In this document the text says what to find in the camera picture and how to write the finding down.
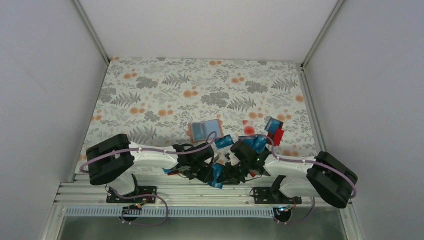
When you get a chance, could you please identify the blue card centre top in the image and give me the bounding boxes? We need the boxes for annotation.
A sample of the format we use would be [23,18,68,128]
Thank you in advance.
[214,135,234,149]

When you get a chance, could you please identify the blue card far right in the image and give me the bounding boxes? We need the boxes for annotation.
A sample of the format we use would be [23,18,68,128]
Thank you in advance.
[264,117,284,134]

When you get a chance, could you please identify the red white card far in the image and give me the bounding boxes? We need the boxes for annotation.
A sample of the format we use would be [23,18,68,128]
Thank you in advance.
[242,120,256,136]

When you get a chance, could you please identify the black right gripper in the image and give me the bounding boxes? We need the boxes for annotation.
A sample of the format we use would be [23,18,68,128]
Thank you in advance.
[217,160,252,186]

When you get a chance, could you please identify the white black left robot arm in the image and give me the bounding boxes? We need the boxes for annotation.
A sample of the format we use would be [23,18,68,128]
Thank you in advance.
[79,134,215,203]

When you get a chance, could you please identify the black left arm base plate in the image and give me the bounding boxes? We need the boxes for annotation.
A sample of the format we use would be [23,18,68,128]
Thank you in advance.
[106,186,158,204]

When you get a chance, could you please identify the aluminium rail frame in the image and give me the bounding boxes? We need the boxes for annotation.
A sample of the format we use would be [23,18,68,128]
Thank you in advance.
[52,167,353,208]

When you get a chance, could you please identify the blue card right top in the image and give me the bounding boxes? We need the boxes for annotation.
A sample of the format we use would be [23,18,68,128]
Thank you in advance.
[250,135,268,154]

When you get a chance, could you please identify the grey slotted cable duct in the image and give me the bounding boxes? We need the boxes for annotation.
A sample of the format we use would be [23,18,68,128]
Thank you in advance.
[64,206,275,219]

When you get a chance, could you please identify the floral patterned table mat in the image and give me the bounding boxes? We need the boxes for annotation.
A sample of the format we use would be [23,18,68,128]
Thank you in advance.
[78,57,318,165]

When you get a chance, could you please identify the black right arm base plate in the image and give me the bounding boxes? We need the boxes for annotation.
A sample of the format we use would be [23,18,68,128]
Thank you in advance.
[251,187,303,205]

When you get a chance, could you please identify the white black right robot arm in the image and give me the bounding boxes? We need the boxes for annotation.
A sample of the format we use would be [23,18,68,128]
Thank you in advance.
[218,141,358,209]

